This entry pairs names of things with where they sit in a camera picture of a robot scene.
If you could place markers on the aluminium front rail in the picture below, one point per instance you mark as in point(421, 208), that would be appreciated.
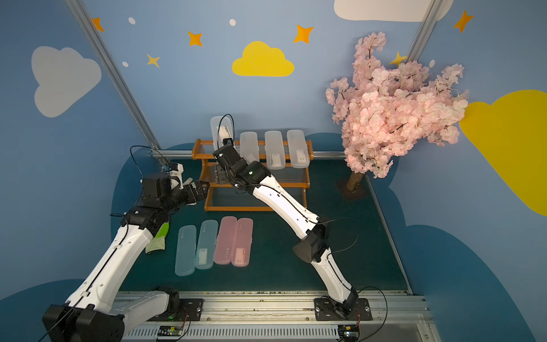
point(290, 316)

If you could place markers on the aluminium frame post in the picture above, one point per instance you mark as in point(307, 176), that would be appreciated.
point(85, 22)
point(425, 29)

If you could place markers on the pink pencil case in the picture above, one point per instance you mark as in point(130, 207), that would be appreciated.
point(243, 242)
point(225, 240)

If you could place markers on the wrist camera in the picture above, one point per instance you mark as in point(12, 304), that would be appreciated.
point(225, 137)
point(175, 175)

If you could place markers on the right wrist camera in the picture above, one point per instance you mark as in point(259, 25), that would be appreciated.
point(225, 137)

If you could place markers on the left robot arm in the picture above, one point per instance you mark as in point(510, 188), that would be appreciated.
point(86, 315)

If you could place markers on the circuit board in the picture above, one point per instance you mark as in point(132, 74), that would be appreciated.
point(347, 333)
point(170, 332)

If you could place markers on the right blue pencil case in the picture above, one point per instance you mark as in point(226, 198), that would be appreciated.
point(206, 244)

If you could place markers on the aluminium frame post left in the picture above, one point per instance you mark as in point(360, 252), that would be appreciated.
point(85, 22)

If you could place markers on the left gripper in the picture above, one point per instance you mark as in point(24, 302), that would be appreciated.
point(199, 190)

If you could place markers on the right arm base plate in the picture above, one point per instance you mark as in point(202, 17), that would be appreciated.
point(327, 310)

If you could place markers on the blue pencil case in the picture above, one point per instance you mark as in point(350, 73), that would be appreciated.
point(186, 248)
point(206, 244)

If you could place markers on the white cotton work glove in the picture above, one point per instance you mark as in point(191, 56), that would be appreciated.
point(193, 192)

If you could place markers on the green black work glove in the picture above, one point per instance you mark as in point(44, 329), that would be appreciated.
point(158, 242)

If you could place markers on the aluminium rail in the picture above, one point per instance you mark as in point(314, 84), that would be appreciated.
point(187, 154)
point(290, 316)

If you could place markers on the aluminium back rail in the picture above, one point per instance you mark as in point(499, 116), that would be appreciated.
point(187, 154)

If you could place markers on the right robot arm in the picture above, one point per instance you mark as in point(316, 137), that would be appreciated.
point(313, 247)

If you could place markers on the right circuit board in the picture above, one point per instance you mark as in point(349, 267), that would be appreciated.
point(347, 333)

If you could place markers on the left circuit board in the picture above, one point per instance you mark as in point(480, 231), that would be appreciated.
point(170, 332)

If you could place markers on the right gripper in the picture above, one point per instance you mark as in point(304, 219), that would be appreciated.
point(223, 151)

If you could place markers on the pink cherry blossom tree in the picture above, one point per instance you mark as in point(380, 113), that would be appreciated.
point(384, 112)

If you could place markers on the clear pencil case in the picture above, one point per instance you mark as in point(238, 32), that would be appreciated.
point(217, 123)
point(249, 147)
point(298, 149)
point(274, 148)

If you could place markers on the left blue pencil case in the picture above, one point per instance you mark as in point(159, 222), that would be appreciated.
point(186, 248)

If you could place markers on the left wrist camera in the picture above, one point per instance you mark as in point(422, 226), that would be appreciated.
point(175, 175)

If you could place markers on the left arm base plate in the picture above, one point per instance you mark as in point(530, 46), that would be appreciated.
point(184, 310)

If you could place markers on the aluminium frame post right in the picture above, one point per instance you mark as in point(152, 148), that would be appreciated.
point(425, 29)

